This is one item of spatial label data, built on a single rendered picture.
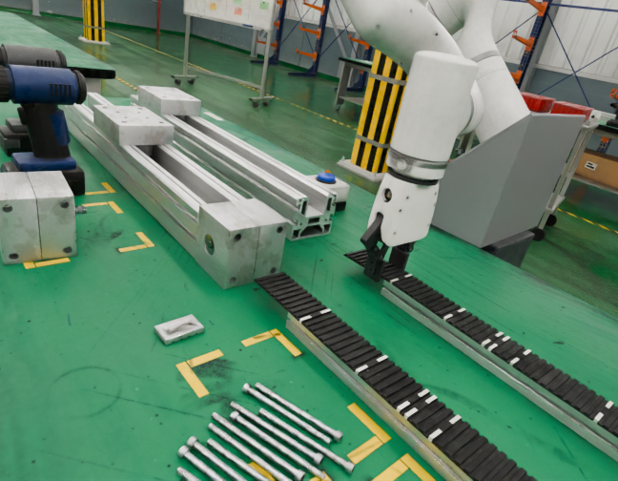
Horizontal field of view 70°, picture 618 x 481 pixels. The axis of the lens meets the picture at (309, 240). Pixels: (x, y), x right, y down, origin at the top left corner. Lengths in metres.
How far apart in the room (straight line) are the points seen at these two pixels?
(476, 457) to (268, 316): 0.30
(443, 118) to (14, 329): 0.57
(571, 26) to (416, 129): 8.13
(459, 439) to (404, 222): 0.30
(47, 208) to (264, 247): 0.30
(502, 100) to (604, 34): 7.46
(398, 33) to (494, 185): 0.42
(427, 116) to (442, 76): 0.05
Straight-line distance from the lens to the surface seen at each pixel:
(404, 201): 0.64
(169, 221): 0.78
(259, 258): 0.66
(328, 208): 0.85
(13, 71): 0.87
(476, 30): 1.16
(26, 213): 0.69
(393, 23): 0.67
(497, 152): 0.98
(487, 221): 1.00
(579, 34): 8.69
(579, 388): 0.64
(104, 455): 0.46
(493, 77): 1.11
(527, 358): 0.65
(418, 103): 0.62
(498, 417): 0.59
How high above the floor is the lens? 1.14
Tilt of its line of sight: 26 degrees down
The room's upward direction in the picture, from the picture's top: 11 degrees clockwise
